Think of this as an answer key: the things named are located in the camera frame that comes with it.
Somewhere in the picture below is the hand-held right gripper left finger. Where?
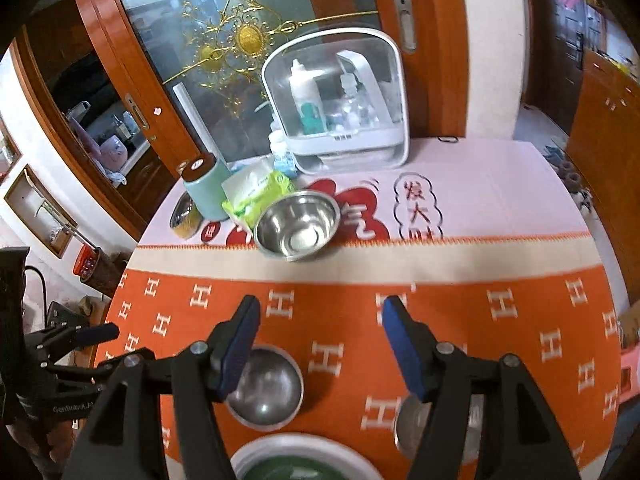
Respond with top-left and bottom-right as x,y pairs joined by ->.
62,295 -> 262,480

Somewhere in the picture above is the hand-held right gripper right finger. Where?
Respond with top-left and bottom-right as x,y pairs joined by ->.
382,295 -> 583,480

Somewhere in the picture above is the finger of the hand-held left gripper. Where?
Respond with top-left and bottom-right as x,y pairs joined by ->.
50,355 -> 121,387
30,323 -> 120,356

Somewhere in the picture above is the small steel bowl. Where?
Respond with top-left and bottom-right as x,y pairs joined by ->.
225,345 -> 305,432

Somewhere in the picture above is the pink-sided steel bowl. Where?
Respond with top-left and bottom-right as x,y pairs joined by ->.
394,394 -> 488,467

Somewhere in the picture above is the large white plate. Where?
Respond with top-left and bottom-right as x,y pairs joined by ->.
230,434 -> 373,480

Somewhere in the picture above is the green plate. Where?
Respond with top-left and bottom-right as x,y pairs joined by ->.
245,452 -> 353,480

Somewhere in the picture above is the orange patterned blanket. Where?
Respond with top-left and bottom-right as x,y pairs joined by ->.
95,232 -> 626,480

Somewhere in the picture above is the red box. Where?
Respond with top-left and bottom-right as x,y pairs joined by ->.
73,244 -> 99,281

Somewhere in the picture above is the glass jar with yellow contents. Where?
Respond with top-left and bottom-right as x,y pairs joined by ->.
169,192 -> 203,240

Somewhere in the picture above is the mint green canister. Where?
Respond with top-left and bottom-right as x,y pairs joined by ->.
181,154 -> 233,222

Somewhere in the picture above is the green tissue pack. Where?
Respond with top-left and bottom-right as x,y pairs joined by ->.
221,160 -> 298,231

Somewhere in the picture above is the lilac pitcher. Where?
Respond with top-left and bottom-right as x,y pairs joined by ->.
97,137 -> 127,175

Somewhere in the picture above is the white clear storage box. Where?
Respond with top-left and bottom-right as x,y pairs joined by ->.
261,28 -> 411,171

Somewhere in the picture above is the small clear bottle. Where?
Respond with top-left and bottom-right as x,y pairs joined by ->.
268,130 -> 299,177

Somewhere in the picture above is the white bottle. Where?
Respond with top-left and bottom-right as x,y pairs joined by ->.
289,59 -> 325,136

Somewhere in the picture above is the wooden cabinet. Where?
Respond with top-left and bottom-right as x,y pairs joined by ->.
565,47 -> 640,311

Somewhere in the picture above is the wooden glass sliding door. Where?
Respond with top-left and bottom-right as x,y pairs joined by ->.
70,0 -> 381,241

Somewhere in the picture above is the dark entrance door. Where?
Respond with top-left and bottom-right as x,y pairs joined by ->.
542,0 -> 588,133

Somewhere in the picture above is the black cable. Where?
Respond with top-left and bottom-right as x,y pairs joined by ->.
22,266 -> 51,333

